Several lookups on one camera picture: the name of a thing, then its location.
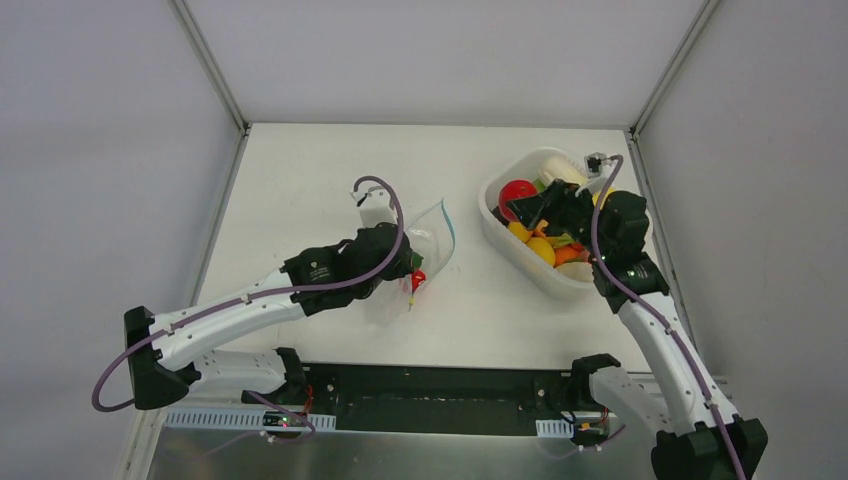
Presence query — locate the white plastic basin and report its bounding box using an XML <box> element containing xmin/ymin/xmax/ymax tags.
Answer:
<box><xmin>477</xmin><ymin>146</ymin><xmax>657</xmax><ymax>301</ymax></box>

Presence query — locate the purple eggplant toy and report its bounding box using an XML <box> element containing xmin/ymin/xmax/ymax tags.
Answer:
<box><xmin>491</xmin><ymin>207</ymin><xmax>509</xmax><ymax>226</ymax></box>

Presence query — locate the clear zip top bag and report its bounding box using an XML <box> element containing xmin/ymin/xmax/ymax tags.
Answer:
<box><xmin>366</xmin><ymin>199</ymin><xmax>456</xmax><ymax>325</ymax></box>

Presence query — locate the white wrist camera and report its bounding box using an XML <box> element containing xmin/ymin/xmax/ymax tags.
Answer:
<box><xmin>576</xmin><ymin>152</ymin><xmax>615</xmax><ymax>196</ymax></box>
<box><xmin>350</xmin><ymin>186</ymin><xmax>397</xmax><ymax>228</ymax></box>

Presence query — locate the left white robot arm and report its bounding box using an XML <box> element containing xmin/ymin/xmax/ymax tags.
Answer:
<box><xmin>124</xmin><ymin>222</ymin><xmax>424</xmax><ymax>410</ymax></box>

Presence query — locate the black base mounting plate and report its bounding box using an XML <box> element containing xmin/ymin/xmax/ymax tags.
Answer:
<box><xmin>263</xmin><ymin>363</ymin><xmax>583</xmax><ymax>436</ymax></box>

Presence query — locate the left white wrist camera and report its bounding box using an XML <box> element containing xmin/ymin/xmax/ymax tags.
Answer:
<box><xmin>350</xmin><ymin>186</ymin><xmax>397</xmax><ymax>228</ymax></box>

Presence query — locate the red apple toy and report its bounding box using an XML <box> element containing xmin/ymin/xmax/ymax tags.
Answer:
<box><xmin>498</xmin><ymin>179</ymin><xmax>538</xmax><ymax>222</ymax></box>

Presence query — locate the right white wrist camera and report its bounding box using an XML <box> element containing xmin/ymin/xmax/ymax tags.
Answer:
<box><xmin>576</xmin><ymin>152</ymin><xmax>615</xmax><ymax>196</ymax></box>

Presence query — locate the yellow napa cabbage toy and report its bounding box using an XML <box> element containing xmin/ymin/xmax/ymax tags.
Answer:
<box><xmin>537</xmin><ymin>155</ymin><xmax>602</xmax><ymax>202</ymax></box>

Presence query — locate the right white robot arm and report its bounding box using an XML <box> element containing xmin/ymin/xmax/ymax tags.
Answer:
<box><xmin>504</xmin><ymin>180</ymin><xmax>768</xmax><ymax>479</ymax></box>

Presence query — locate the small orange tangerine toy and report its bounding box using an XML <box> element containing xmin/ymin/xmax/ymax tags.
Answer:
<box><xmin>507</xmin><ymin>222</ymin><xmax>533</xmax><ymax>243</ymax></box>

